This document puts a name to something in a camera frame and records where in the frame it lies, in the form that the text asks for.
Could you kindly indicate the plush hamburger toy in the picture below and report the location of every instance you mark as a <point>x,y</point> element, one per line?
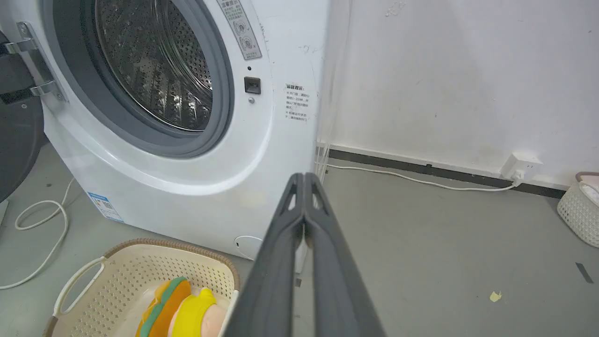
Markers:
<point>161,306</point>

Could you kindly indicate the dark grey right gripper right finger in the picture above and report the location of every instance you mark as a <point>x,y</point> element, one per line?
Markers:
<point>337,290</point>

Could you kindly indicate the white front-load washing machine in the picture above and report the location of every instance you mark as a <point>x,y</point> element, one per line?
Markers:
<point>187,140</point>

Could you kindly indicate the yellow paper scrap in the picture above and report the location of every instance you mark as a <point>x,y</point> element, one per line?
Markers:
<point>495,296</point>

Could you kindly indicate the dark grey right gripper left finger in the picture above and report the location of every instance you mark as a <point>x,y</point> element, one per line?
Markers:
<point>266,285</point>

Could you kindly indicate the white power strip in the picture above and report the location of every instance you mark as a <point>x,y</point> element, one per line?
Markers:
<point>520,166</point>

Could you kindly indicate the yellow and pink plush doll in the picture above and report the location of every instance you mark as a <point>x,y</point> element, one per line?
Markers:
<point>196,316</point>

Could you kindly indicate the cream perforated laundry basket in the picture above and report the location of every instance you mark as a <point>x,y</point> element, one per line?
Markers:
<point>121,285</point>

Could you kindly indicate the black tape strip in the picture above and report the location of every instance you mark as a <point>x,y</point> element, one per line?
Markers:
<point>584,272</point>

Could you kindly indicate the dark washing machine door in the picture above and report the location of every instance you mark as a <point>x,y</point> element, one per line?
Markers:
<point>16,117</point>

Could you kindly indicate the white woven storage basket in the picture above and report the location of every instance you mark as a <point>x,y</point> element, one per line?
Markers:
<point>580,210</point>

